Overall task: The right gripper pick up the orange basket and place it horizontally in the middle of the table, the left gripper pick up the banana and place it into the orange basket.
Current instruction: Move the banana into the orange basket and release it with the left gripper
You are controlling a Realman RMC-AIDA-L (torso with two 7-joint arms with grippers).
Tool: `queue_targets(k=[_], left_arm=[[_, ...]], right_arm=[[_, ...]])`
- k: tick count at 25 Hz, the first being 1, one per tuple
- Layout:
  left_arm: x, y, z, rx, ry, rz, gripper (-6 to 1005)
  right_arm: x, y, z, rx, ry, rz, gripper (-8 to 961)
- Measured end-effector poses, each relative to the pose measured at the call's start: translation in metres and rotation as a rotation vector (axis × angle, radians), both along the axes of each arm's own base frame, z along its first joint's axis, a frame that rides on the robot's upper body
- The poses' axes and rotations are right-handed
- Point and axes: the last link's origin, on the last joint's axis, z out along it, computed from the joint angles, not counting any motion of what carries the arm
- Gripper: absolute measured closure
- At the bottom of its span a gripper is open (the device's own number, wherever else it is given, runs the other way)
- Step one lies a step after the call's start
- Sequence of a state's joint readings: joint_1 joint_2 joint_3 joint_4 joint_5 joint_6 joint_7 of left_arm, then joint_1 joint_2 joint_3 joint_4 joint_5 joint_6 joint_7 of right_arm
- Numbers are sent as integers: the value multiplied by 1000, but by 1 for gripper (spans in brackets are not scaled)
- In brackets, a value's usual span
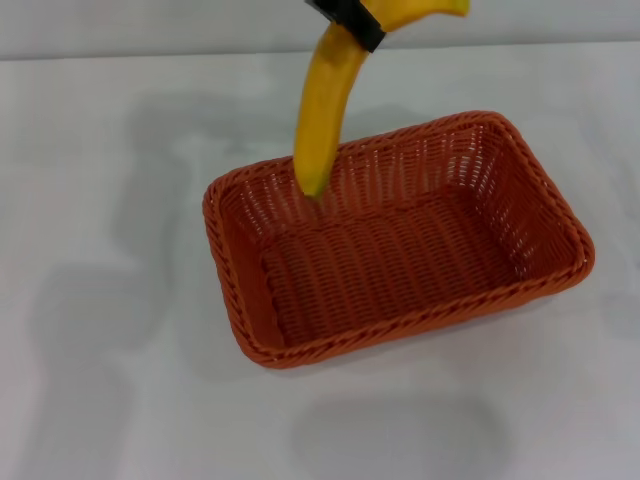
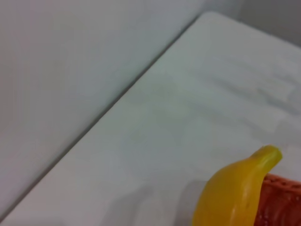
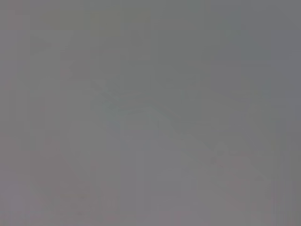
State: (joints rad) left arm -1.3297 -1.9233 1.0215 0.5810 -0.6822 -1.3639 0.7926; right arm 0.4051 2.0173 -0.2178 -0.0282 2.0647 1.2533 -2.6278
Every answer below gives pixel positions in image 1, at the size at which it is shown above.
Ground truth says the orange woven plastic basket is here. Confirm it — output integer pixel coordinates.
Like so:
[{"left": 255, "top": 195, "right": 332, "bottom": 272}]
[{"left": 201, "top": 110, "right": 596, "bottom": 371}]

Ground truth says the yellow banana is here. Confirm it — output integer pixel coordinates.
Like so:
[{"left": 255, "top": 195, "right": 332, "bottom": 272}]
[{"left": 292, "top": 0, "right": 472, "bottom": 199}]

